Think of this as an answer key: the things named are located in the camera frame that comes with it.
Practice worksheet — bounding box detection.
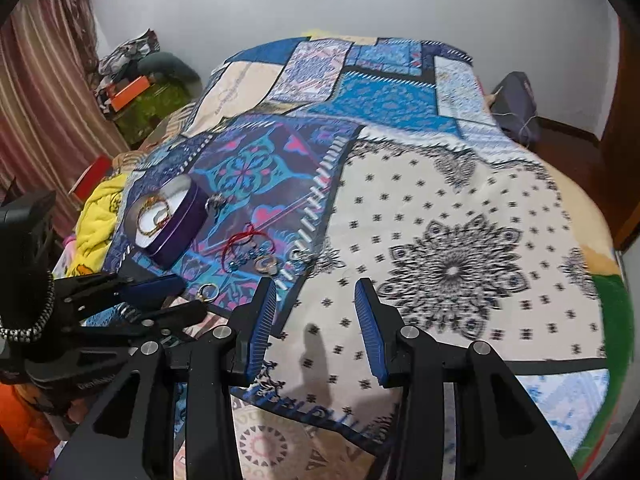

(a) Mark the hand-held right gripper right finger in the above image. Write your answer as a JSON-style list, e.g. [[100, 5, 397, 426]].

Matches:
[[353, 278, 579, 480]]

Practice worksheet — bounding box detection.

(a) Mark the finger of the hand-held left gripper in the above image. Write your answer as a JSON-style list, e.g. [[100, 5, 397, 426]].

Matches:
[[56, 272, 177, 312], [75, 302, 209, 356]]

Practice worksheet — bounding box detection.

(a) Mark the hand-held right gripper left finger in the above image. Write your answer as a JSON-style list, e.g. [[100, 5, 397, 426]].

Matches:
[[50, 276, 280, 480]]

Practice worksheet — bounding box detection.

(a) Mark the blue bead bracelet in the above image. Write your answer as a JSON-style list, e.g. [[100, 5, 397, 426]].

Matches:
[[231, 247, 262, 275]]

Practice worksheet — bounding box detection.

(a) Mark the purple round tin box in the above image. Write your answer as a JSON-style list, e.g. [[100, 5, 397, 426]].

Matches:
[[125, 177, 212, 267]]

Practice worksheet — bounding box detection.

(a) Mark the gold chain bracelet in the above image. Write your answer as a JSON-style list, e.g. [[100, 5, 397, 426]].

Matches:
[[137, 197, 175, 237]]

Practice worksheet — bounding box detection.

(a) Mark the red string bracelet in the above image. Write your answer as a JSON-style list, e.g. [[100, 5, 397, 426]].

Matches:
[[221, 224, 273, 273]]

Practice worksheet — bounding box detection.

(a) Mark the dark metal brooch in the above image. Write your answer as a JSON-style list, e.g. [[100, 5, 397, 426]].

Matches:
[[205, 193, 232, 217]]

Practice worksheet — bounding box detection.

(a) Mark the yellow cloth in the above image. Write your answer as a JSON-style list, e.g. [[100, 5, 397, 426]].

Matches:
[[74, 172, 132, 281]]

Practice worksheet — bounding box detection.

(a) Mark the red box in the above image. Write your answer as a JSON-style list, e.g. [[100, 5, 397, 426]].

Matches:
[[69, 155, 114, 199]]

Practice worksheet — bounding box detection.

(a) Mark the striped brown curtain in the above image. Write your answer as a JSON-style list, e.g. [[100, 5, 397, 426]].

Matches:
[[0, 0, 132, 243]]

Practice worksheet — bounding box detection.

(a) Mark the patchwork printed blanket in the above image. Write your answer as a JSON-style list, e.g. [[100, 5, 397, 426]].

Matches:
[[50, 35, 613, 480]]

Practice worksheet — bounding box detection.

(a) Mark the green cloth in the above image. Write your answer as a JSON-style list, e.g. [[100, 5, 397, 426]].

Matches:
[[114, 80, 195, 147]]

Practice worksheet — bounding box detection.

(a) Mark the orange box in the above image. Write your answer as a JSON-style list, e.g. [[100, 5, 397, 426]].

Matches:
[[106, 75, 152, 112]]

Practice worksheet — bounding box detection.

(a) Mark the orange cloth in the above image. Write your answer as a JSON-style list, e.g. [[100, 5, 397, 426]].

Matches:
[[0, 381, 63, 477]]

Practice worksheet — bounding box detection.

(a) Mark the printed bag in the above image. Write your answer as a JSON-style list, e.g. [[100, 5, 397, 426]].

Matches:
[[96, 29, 162, 77]]

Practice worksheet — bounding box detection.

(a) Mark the grey pillow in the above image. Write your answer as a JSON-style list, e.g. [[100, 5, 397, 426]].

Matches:
[[137, 52, 202, 95]]

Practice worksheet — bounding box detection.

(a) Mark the cream green fleece blanket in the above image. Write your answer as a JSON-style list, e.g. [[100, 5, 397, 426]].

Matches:
[[560, 172, 628, 473]]

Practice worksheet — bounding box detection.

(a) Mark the dark grey bag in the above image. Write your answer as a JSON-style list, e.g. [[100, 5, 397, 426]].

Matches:
[[491, 71, 542, 147]]

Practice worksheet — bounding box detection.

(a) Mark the wooden door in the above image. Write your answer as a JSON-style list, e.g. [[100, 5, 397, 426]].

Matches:
[[596, 12, 640, 252]]

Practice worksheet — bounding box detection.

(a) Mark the braided black white strap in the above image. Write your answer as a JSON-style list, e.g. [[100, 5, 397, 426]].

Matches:
[[0, 269, 56, 342]]

